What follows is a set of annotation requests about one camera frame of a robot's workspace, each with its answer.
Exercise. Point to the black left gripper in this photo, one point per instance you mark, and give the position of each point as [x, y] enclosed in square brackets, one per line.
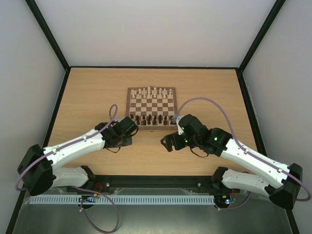
[128, 142]

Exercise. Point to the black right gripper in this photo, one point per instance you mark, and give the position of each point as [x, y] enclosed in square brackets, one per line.
[172, 141]

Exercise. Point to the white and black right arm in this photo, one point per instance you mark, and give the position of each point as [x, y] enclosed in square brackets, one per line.
[279, 182]

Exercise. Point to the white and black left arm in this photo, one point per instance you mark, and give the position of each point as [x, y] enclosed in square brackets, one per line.
[43, 168]

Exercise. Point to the wooden folding chess board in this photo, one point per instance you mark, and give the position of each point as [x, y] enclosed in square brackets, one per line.
[144, 106]

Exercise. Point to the left electronics board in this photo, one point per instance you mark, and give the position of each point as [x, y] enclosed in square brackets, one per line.
[91, 198]

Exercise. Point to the electronics board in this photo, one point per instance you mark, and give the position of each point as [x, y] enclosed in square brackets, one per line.
[227, 199]
[91, 198]

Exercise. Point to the right electronics board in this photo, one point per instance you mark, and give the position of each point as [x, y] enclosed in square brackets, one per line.
[227, 199]

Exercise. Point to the light blue slotted cable duct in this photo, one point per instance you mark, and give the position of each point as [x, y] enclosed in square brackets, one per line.
[128, 200]

